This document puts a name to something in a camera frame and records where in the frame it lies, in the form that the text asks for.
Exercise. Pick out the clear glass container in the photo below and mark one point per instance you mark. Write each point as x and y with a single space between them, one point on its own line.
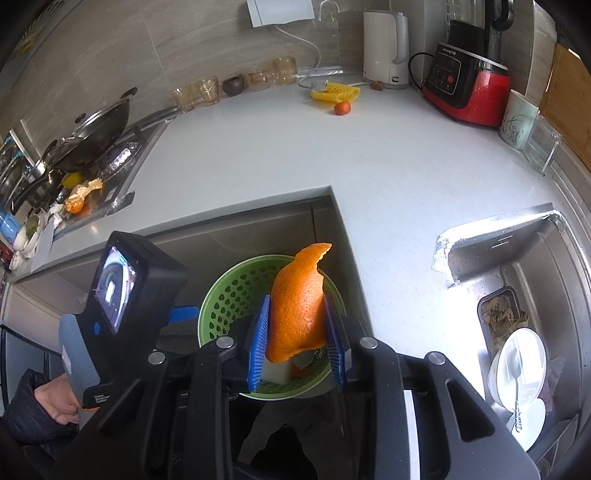
542 144

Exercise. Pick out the green perforated trash basket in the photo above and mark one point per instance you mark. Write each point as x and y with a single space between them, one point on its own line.
234 295

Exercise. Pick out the dark brown clay cup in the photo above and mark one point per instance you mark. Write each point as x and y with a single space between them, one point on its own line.
233 86

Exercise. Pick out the metal food tray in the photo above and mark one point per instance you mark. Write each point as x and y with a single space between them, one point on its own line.
500 314

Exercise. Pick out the person's left hand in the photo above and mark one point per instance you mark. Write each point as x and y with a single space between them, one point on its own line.
58 400

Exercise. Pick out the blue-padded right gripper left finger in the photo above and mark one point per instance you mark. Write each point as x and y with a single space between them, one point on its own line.
222 369

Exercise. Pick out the small orange fruit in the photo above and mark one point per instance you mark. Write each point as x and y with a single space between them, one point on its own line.
342 108

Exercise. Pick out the white wall socket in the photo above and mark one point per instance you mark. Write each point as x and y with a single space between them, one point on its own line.
279 12

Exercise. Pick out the white ceramic mug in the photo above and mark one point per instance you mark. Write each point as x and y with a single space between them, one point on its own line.
518 120

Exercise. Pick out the orange peel piece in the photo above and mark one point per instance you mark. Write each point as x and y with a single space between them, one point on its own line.
297 311

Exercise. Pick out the gas stove top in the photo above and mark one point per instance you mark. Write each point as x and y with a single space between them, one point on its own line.
116 170

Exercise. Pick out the black jacket sleeve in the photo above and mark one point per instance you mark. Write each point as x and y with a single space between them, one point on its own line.
31 442

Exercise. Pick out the amber ribbed glass cup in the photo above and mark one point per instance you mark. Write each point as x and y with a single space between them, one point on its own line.
208 90

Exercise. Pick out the yellow lemon piece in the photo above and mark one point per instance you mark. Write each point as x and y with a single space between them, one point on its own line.
71 180

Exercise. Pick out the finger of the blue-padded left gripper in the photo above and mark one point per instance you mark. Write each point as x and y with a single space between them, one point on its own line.
183 313

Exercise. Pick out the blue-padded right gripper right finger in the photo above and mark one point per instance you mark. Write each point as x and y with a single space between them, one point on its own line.
458 434

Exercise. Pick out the white plates stack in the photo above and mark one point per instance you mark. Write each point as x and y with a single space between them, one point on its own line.
515 381

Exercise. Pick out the stainless steel sink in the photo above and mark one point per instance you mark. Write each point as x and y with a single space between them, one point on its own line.
522 281

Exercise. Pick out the amber glass cup right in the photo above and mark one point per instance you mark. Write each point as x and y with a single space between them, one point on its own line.
285 70

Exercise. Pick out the white foam sponge block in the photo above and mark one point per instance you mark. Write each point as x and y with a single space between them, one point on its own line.
276 373

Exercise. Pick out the white electric kettle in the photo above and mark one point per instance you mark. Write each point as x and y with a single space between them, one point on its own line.
386 51

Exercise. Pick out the red black blender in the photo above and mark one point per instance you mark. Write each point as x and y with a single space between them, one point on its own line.
467 80

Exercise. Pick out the orange peels on stove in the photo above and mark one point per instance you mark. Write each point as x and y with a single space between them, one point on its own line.
77 198

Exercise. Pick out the wooden cutting board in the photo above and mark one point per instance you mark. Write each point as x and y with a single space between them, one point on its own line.
566 101

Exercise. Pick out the black wok with glass lid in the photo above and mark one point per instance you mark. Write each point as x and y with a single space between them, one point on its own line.
92 137

